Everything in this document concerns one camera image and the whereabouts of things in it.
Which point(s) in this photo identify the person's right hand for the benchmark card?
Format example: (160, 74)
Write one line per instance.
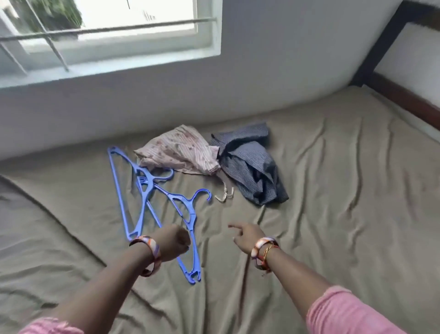
(249, 237)

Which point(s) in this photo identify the person's left hand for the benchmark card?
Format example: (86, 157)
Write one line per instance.
(173, 242)

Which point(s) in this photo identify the pile of blue hangers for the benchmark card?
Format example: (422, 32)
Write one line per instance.
(144, 186)

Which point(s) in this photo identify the blue striped shirt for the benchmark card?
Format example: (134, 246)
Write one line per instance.
(251, 168)

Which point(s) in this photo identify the pink floral striped garment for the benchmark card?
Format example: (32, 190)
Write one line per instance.
(179, 148)

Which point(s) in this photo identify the person's right forearm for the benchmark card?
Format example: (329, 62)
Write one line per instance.
(295, 282)

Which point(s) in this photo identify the person's left forearm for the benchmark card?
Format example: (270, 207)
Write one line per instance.
(103, 296)

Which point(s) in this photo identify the bed with beige sheet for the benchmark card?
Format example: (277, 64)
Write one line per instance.
(344, 220)

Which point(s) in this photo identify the dark wooden bed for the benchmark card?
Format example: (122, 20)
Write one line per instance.
(395, 89)

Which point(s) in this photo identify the striped white purple bangle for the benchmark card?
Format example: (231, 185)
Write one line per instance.
(261, 246)

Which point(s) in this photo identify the striped orange purple bangle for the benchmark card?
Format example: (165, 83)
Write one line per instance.
(152, 248)

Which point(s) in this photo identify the white framed window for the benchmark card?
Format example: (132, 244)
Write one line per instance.
(137, 51)

